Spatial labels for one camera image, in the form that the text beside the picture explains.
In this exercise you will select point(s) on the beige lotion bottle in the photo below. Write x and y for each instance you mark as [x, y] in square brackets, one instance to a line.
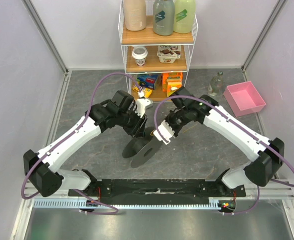
[134, 14]

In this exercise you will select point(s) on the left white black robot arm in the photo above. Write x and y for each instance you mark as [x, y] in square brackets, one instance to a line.
[43, 168]

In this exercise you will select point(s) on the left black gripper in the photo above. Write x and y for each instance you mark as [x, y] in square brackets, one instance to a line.
[138, 129]

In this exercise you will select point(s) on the light green soap bottle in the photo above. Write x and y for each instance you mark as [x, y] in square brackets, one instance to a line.
[184, 16]

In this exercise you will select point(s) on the white wire shelf rack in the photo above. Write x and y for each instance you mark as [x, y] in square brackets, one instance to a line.
[151, 41]

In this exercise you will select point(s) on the aluminium slotted rail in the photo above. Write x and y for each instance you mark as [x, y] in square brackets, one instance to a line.
[82, 203]

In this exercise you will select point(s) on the blue snack box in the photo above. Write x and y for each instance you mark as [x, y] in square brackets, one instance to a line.
[147, 80]

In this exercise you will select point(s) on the pink plastic bin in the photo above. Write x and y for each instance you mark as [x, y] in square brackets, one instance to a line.
[244, 98]

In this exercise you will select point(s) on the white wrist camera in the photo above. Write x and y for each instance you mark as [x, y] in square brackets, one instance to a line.
[142, 104]
[164, 132]

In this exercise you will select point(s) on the Chobani yogurt tub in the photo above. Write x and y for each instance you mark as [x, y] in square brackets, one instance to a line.
[169, 53]

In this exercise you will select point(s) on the white lidded yogurt cup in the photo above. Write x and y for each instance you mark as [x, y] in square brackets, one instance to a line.
[139, 53]

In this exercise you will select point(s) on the yellow M&M candy bag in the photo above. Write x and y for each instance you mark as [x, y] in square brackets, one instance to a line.
[135, 91]

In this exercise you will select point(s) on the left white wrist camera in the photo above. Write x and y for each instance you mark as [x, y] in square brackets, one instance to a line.
[142, 104]

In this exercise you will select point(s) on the yellow orange sponge pack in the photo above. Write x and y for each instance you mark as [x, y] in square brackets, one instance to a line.
[172, 86]

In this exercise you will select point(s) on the orange cracker box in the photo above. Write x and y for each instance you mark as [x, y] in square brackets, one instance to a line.
[175, 76]

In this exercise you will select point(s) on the clear glass bottle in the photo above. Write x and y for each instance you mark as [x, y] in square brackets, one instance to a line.
[215, 84]

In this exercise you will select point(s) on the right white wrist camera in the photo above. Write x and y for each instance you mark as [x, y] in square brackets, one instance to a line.
[164, 132]

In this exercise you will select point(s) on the grey-green soap bottle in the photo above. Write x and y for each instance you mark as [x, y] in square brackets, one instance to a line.
[163, 17]

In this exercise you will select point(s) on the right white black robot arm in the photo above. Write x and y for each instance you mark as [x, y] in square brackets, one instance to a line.
[263, 154]

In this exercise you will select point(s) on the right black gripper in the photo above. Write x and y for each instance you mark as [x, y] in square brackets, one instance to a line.
[172, 125]

